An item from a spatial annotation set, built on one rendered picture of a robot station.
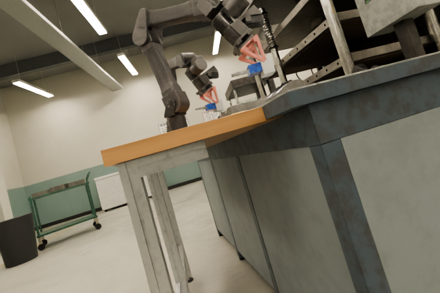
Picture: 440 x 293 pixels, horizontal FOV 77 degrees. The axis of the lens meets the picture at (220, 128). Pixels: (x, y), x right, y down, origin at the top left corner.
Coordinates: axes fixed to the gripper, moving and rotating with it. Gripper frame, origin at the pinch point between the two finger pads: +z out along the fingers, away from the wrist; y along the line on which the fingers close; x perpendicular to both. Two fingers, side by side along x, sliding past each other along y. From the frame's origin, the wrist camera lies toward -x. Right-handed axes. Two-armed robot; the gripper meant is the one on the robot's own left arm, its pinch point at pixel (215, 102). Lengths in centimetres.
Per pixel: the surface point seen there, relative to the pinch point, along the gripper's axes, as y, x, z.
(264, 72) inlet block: -51, 1, -1
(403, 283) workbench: -79, 23, 49
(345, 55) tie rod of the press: -10, -73, 25
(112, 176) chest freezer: 673, 98, 27
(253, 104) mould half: -15.5, -7.5, 10.2
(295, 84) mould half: -17.8, -29.8, 16.2
